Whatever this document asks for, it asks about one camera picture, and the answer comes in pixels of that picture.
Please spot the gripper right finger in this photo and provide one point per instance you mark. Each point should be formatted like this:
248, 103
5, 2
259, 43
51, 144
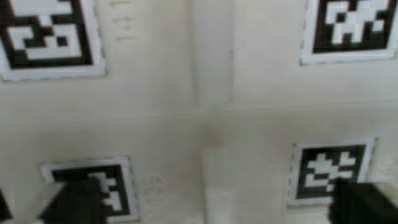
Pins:
362, 205

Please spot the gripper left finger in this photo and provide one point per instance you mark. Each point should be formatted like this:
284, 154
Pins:
77, 207

